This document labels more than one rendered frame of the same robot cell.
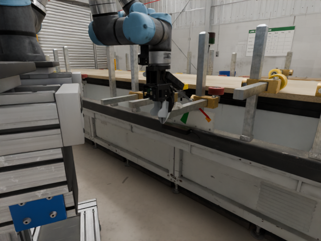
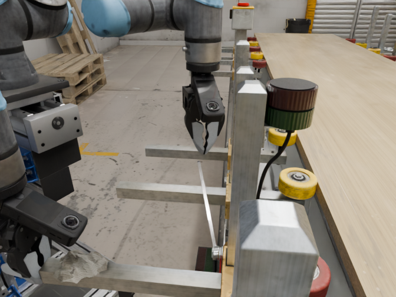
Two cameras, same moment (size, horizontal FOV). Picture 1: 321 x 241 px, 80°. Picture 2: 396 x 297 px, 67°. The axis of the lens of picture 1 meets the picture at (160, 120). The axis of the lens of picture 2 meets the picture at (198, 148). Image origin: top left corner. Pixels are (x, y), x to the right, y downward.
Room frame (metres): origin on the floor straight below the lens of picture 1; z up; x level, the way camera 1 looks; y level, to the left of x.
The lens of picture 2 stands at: (0.71, -0.46, 1.27)
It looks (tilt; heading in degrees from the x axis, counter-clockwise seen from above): 28 degrees down; 55
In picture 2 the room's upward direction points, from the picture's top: straight up
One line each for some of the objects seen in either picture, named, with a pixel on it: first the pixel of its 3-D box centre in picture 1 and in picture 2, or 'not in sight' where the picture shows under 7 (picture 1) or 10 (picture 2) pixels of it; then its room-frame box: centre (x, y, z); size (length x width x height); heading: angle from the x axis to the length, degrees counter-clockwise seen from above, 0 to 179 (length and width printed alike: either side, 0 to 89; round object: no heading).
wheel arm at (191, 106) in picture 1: (195, 105); (171, 283); (0.86, -0.16, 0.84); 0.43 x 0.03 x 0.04; 138
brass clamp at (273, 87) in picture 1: (260, 85); not in sight; (0.79, -0.41, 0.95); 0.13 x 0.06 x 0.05; 48
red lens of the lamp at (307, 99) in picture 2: (208, 35); (290, 93); (1.00, -0.23, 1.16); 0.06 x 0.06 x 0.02
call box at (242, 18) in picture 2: not in sight; (242, 18); (1.47, 0.36, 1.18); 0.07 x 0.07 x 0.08; 48
